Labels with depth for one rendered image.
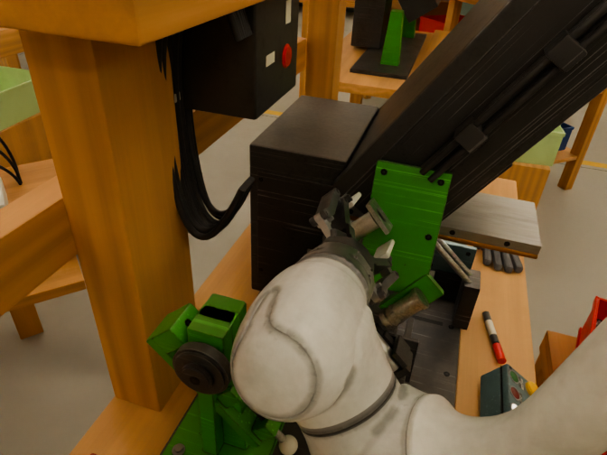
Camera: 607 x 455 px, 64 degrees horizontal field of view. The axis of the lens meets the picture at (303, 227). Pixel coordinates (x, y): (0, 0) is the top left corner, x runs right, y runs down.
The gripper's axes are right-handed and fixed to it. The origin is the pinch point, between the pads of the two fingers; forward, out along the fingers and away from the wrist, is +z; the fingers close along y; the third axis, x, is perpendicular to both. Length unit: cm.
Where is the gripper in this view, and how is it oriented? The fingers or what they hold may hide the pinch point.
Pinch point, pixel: (367, 226)
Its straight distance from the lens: 74.2
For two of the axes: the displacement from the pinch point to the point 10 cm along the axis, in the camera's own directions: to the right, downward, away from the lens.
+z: 2.9, -2.8, 9.1
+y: -5.8, -8.1, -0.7
